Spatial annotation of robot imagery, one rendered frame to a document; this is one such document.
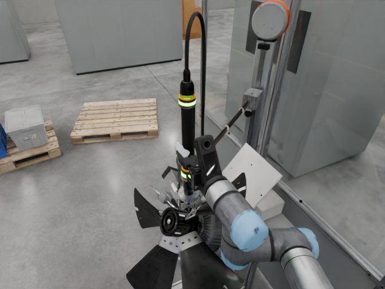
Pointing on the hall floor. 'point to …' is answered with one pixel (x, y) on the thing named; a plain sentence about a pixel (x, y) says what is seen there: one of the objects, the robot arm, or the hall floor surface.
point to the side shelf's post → (250, 274)
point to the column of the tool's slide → (261, 89)
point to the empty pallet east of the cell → (116, 120)
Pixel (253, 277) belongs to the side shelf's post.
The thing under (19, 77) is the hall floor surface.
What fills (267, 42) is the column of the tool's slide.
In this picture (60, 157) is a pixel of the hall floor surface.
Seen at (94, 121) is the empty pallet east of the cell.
